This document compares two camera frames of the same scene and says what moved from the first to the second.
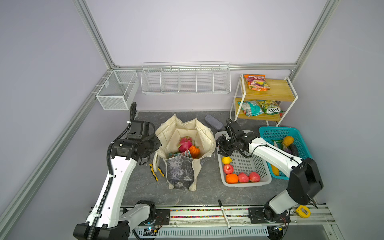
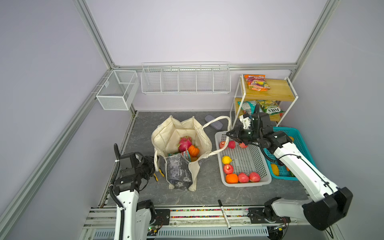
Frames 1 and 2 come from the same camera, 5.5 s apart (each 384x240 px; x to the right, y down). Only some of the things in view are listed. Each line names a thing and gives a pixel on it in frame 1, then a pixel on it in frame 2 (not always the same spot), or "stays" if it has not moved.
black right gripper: [219, 142] -> [238, 131]
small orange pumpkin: [194, 151] stays
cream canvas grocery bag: [169, 132] stays
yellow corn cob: [276, 170] stays
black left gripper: [157, 144] -> [150, 162]
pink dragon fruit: [185, 143] stays
